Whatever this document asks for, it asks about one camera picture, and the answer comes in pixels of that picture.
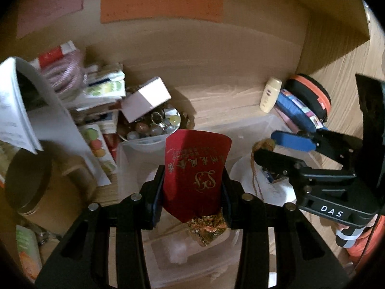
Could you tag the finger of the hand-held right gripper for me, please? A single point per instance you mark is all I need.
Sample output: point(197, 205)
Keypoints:
point(276, 161)
point(291, 141)

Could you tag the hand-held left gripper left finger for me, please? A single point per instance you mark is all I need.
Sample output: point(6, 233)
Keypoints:
point(157, 204)

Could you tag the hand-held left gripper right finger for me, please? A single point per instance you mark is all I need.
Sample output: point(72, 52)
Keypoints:
point(228, 198)

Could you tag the small blue box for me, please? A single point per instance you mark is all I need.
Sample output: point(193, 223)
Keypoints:
point(267, 176)

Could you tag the brown yarn tassel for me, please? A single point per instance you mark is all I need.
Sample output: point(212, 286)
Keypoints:
point(266, 144)

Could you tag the gold foil ornament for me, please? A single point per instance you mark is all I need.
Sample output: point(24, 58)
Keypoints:
point(206, 228)

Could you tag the clear plastic storage box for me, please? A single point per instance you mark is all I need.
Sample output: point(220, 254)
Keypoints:
point(246, 132)

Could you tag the red envelope gold print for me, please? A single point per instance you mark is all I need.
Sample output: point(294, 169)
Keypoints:
point(195, 162)

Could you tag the person's right forearm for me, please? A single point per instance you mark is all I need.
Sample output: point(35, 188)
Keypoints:
point(373, 237)

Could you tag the wooden desktop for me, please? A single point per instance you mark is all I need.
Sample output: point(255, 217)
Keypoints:
point(228, 102)

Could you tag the pink notebook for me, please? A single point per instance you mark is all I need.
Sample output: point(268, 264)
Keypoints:
point(281, 120)

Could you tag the blue pouch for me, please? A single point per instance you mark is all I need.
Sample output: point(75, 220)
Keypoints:
point(288, 108)

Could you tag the cream lotion bottle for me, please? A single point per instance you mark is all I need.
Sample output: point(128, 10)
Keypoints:
point(270, 94)

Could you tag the black orange round case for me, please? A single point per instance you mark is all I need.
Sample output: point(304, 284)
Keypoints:
point(312, 93)

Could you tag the glass bowl of beads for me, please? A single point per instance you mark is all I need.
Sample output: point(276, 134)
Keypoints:
point(150, 129)

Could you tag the fruit print packet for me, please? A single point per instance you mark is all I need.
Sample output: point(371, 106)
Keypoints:
point(97, 147)
point(103, 90)

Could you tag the white cardboard box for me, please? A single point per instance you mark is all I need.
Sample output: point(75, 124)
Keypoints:
point(147, 99)

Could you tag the white paper sheet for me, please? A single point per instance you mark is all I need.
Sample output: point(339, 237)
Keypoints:
point(60, 126)

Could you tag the brown round container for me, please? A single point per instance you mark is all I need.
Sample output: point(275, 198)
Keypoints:
point(27, 180)

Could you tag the green orange packet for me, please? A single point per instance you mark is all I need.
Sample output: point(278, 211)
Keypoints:
point(27, 246)

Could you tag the white booklet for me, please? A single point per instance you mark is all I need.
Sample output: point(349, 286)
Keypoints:
point(12, 105)

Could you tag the red white packet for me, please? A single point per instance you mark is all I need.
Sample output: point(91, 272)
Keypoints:
point(51, 55)

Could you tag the orange paper note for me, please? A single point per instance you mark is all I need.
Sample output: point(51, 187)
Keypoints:
point(162, 3)

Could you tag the pink paper note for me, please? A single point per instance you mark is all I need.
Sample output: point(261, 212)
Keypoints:
point(51, 6)

